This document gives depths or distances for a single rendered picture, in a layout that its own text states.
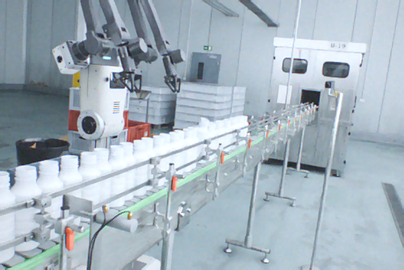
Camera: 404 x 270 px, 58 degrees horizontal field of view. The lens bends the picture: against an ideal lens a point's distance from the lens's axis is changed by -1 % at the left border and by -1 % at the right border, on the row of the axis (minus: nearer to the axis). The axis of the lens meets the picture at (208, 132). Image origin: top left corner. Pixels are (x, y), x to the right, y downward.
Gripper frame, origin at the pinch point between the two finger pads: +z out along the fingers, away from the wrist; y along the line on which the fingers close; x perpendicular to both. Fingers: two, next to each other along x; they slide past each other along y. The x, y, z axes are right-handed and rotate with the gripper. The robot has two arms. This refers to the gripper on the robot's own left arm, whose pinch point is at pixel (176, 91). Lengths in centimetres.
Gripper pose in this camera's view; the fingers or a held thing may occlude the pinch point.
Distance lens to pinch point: 208.5
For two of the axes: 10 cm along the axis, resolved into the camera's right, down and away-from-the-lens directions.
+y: 2.6, -0.8, 9.6
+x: -9.3, 2.5, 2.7
